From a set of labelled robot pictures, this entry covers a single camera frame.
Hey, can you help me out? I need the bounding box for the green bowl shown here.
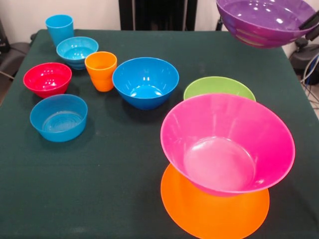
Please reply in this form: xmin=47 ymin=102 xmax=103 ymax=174
xmin=183 ymin=76 xmax=257 ymax=102

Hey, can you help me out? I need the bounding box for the black hanging cable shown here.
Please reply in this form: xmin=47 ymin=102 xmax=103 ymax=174
xmin=215 ymin=14 xmax=225 ymax=32

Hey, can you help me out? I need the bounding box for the large pink bowl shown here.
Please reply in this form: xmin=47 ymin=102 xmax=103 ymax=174
xmin=160 ymin=93 xmax=296 ymax=197

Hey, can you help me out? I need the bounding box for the dark green tablecloth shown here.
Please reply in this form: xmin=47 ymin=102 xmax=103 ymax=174
xmin=0 ymin=29 xmax=319 ymax=239

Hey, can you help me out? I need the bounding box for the orange cup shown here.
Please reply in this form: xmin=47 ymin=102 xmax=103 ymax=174
xmin=84 ymin=51 xmax=118 ymax=92

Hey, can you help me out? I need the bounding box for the blue cup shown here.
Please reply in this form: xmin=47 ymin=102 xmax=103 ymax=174
xmin=45 ymin=14 xmax=75 ymax=48

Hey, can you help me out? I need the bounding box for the large orange bowl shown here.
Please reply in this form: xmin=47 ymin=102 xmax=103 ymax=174
xmin=160 ymin=163 xmax=271 ymax=239

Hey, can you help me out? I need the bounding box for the purple bowl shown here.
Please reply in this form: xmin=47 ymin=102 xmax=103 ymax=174
xmin=215 ymin=0 xmax=318 ymax=49

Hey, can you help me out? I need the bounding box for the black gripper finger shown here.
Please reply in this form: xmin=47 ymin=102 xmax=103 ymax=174
xmin=305 ymin=23 xmax=319 ymax=42
xmin=298 ymin=11 xmax=319 ymax=30

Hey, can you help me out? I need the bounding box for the translucent blue bowl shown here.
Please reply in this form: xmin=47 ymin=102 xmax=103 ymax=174
xmin=29 ymin=94 xmax=88 ymax=143

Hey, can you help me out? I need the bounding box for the small crimson bowl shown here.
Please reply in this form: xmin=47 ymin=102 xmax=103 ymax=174
xmin=22 ymin=62 xmax=73 ymax=99

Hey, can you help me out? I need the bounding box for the small ribbed cyan bowl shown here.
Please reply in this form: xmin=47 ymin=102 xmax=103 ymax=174
xmin=56 ymin=36 xmax=99 ymax=70

